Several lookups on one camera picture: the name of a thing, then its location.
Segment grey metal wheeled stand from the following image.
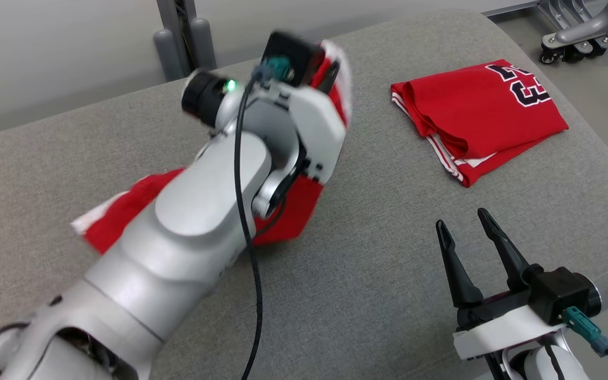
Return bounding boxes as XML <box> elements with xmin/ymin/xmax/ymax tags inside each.
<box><xmin>539</xmin><ymin>0</ymin><xmax>608</xmax><ymax>65</ymax></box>

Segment red mesh shorts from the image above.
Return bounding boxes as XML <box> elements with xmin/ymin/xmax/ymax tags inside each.
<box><xmin>71</xmin><ymin>40</ymin><xmax>354</xmax><ymax>254</ymax></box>

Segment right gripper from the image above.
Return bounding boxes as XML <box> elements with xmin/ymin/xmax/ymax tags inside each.
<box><xmin>435</xmin><ymin>207</ymin><xmax>568</xmax><ymax>362</ymax></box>

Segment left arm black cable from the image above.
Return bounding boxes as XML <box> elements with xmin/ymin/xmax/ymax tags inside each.
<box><xmin>233</xmin><ymin>78</ymin><xmax>264</xmax><ymax>380</ymax></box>

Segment grey cylindrical post foot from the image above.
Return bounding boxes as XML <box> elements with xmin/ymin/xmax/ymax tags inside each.
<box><xmin>188</xmin><ymin>17</ymin><xmax>218</xmax><ymax>70</ymax></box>
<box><xmin>153</xmin><ymin>29</ymin><xmax>186</xmax><ymax>83</ymax></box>

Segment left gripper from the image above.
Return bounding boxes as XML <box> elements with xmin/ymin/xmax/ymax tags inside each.
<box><xmin>262</xmin><ymin>62</ymin><xmax>347</xmax><ymax>185</ymax></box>

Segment grey partition post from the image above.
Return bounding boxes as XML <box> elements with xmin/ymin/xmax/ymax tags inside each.
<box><xmin>156</xmin><ymin>0</ymin><xmax>200</xmax><ymax>80</ymax></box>

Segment red jersey white trim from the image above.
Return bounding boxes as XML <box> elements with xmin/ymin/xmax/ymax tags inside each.
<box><xmin>390</xmin><ymin>59</ymin><xmax>569</xmax><ymax>188</ymax></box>

